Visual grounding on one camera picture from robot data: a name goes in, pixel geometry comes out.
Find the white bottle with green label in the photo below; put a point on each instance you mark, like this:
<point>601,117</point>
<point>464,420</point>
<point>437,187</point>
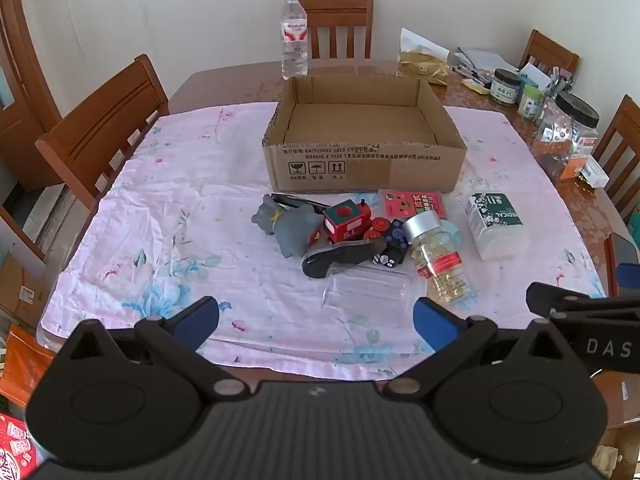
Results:
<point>495,225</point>

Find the bunch of pens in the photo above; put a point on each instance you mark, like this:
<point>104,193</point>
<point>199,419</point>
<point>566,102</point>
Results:
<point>560,82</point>

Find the dark phone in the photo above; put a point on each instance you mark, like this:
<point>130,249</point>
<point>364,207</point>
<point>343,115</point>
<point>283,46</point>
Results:
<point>622,255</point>

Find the glass jar with black lid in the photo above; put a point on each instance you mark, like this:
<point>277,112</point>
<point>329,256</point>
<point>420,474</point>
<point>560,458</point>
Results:
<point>505,87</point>

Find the cardboard box on floor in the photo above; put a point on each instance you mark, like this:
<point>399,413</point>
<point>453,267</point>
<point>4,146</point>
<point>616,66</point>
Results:
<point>20,285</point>

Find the pink card pack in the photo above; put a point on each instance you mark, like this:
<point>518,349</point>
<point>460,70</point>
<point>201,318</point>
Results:
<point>412,202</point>

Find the grey cat toy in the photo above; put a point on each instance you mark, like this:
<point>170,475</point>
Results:
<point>292,227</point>

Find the silver-capped capsule bottle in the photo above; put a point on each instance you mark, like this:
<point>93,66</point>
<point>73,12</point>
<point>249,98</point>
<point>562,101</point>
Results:
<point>440,260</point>

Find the clear plastic water bottle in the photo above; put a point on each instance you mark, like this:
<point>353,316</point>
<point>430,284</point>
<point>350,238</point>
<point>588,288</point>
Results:
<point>294,40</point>

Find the stack of papers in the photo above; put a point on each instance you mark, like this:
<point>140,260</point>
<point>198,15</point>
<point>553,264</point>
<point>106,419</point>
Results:
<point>482,60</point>

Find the black toy with red buttons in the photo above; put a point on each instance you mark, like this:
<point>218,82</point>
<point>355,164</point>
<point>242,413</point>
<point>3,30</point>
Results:
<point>392,245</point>

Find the red printed packet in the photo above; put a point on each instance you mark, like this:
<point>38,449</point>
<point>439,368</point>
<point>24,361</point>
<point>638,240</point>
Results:
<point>15,447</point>

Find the gold tissue pack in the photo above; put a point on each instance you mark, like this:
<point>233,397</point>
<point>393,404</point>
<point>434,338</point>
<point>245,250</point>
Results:
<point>420,62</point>

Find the black glossy oval object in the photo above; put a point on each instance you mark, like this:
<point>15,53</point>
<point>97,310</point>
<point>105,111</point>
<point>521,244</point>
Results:
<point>340,257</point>

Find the pink floral tablecloth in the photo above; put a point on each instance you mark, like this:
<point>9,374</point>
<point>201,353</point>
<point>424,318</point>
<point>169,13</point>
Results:
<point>190,240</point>

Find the small jar with green lid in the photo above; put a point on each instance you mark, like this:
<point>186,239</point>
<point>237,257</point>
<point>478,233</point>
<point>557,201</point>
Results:
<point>530,102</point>

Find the wooden door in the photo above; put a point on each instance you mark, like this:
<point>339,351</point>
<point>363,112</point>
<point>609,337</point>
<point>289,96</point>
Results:
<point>20,100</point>

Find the light blue round object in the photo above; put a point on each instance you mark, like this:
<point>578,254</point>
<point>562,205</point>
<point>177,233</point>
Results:
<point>452,235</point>

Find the cardboard box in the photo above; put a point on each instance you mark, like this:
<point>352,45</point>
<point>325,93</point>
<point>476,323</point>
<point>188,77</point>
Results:
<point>350,125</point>
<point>20,285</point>

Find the red toy train block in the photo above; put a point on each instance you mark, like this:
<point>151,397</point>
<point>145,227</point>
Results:
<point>345,222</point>

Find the yellow notepad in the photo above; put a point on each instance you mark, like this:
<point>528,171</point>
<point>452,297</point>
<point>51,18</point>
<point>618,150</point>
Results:
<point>475,86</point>

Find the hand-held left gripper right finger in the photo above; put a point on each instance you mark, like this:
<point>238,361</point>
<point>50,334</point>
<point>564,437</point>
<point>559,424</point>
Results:
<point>435,325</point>

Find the wooden dining chair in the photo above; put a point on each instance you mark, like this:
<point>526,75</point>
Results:
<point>340,30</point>
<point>100,125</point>
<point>547,52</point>
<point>622,155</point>

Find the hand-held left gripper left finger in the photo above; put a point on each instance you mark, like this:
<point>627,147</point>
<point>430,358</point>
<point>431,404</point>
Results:
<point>197,319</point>

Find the orange bag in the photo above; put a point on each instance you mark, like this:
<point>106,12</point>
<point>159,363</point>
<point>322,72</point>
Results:
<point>22,365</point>

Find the black slim object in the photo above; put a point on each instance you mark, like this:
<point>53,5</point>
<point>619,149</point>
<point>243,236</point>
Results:
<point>300,202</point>

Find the large clear jar black lid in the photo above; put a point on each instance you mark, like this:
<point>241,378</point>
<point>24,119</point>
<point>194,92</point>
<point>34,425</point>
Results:
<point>562,135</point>

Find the clear plastic jar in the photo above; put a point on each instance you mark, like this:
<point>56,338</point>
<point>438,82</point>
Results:
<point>367,297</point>

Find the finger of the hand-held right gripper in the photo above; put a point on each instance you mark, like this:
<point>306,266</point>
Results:
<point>550,297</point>
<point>629,277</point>

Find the small orange and white box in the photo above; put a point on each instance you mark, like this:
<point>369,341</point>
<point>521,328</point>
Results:
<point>582,170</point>

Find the white paper card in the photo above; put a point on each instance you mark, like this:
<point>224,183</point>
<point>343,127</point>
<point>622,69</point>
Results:
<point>535,75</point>

